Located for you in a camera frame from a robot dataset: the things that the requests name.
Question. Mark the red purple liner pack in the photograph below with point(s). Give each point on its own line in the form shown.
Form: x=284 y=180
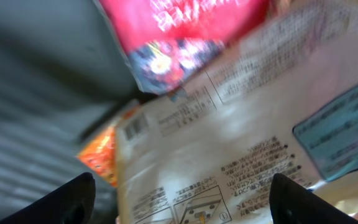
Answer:
x=167 y=41

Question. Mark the orange Kleenex tissue pack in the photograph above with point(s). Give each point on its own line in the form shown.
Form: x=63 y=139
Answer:
x=100 y=153

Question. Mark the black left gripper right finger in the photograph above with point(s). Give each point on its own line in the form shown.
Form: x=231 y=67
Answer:
x=290 y=203

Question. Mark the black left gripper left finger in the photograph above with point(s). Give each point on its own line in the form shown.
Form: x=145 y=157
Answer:
x=72 y=203

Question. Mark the dark grey plastic basket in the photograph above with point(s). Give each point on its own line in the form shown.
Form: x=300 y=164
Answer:
x=62 y=79

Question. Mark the white printed snack bag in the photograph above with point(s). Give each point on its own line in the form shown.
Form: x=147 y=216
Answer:
x=283 y=100

